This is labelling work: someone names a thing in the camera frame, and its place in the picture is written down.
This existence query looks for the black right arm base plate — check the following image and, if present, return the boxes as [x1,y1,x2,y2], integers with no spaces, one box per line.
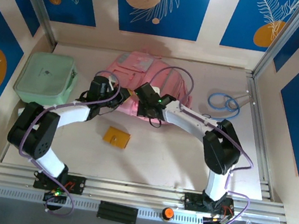
[181,191,236,218]

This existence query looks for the black ribbed block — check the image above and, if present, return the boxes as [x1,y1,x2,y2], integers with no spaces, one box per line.
[95,200,139,224]

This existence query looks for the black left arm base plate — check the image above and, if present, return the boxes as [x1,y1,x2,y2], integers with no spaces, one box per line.
[32,169,87,197]

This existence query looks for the orange emergency stop button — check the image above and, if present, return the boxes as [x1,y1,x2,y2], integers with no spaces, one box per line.
[160,206,176,223]

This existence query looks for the orange leather wallet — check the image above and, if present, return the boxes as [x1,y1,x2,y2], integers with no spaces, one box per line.
[101,125,133,151]

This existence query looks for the mint green lunch bag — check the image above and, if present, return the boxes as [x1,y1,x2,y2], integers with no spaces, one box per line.
[10,47,82,111]

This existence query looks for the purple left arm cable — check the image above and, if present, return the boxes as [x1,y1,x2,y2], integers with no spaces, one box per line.
[8,63,123,223]

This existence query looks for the aluminium frame rail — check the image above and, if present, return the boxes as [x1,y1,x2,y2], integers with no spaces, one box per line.
[0,157,292,224]

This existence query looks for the pink student backpack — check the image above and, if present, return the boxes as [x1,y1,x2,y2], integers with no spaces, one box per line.
[96,44,202,130]

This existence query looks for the aluminium side rail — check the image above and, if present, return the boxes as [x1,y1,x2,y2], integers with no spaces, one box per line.
[226,72,293,202]

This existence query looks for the grey slotted cable duct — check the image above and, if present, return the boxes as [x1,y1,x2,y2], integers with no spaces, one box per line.
[0,183,204,224]

